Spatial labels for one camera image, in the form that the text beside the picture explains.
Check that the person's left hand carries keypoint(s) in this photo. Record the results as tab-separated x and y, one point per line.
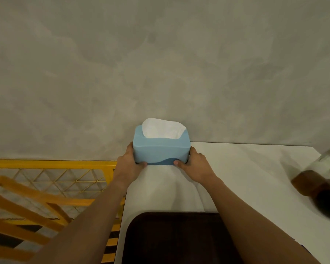
126	169

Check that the person's left thumb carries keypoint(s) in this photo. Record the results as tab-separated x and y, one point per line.
142	164

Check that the white tissue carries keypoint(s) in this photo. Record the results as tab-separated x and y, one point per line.
162	129

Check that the person's left forearm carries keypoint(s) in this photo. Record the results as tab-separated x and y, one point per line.
88	219

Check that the person's right thumb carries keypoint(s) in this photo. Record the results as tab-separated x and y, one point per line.
180	163

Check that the blue tissue box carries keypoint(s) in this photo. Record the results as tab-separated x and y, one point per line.
161	149

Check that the person's right forearm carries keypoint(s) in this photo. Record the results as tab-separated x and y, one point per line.
253	225

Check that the glass bottle with brown liquid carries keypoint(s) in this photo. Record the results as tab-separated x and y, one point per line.
320	180

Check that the person's right hand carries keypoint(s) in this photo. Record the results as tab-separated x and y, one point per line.
199	167

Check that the dark brown tray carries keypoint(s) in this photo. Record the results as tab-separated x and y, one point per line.
178	239

